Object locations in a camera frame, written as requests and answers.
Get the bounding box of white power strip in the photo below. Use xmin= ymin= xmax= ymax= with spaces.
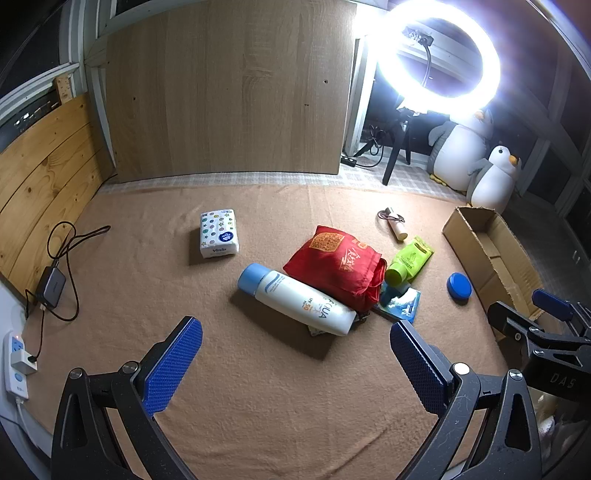
xmin=2 ymin=330 xmax=31 ymax=402

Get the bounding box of pine wood panel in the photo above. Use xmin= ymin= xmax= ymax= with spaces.
xmin=0 ymin=95 xmax=116 ymax=278

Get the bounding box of large penguin plush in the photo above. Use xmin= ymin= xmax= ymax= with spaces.
xmin=427 ymin=108 xmax=495 ymax=192

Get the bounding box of small pink bottle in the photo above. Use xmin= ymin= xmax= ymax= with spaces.
xmin=387 ymin=208 xmax=409 ymax=241

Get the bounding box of cardboard box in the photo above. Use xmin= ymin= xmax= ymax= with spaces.
xmin=442 ymin=205 xmax=546 ymax=342

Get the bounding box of black power cable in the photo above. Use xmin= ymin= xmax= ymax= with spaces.
xmin=25 ymin=277 xmax=80 ymax=363

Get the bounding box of black charger cable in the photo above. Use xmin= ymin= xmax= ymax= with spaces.
xmin=48 ymin=222 xmax=112 ymax=278

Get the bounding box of white bottle with blue cap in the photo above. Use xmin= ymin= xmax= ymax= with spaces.
xmin=238 ymin=263 xmax=357 ymax=336

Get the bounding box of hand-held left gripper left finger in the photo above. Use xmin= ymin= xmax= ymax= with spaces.
xmin=51 ymin=316 xmax=204 ymax=480

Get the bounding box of grey charger adapter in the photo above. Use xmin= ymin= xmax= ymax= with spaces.
xmin=37 ymin=267 xmax=68 ymax=310

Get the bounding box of black phone holder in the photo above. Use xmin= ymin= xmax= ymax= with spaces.
xmin=402 ymin=25 xmax=437 ymax=84

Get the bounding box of small penguin plush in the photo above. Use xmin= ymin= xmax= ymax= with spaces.
xmin=466 ymin=145 xmax=522 ymax=208

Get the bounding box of star-printed tissue pack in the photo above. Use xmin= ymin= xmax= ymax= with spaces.
xmin=199 ymin=209 xmax=241 ymax=259

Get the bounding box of white ring light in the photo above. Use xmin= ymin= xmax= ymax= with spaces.
xmin=376 ymin=0 xmax=502 ymax=116

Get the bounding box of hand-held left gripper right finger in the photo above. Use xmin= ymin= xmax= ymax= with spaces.
xmin=390 ymin=319 xmax=546 ymax=480

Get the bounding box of green cream tube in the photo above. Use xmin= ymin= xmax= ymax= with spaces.
xmin=385 ymin=236 xmax=435 ymax=288

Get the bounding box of red cloth bag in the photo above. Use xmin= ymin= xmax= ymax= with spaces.
xmin=283 ymin=225 xmax=387 ymax=319

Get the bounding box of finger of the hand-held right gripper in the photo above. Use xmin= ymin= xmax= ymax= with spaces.
xmin=532 ymin=288 xmax=591 ymax=330
xmin=488 ymin=300 xmax=555 ymax=356

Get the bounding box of large wooden board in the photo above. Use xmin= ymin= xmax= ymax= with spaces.
xmin=105 ymin=0 xmax=358 ymax=183

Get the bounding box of black cable bundle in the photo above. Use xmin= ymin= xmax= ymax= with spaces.
xmin=365 ymin=122 xmax=389 ymax=167

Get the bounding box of white plug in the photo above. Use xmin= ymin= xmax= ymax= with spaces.
xmin=10 ymin=353 xmax=38 ymax=374

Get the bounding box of small wooden block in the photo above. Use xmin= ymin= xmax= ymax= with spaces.
xmin=55 ymin=76 xmax=75 ymax=107

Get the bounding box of blue packet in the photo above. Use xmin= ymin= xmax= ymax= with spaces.
xmin=374 ymin=282 xmax=422 ymax=322

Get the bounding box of white power strip cord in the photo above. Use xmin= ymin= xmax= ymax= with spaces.
xmin=0 ymin=399 xmax=54 ymax=439

